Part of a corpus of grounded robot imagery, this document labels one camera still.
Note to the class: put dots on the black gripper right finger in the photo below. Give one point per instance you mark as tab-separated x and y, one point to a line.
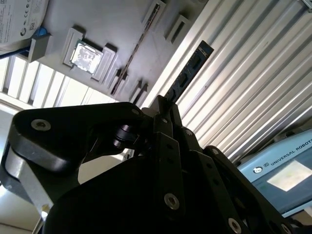
209	175

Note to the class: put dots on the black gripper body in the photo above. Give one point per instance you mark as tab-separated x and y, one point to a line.
109	204

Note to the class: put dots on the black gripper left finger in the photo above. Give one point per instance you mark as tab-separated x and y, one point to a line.
61	131

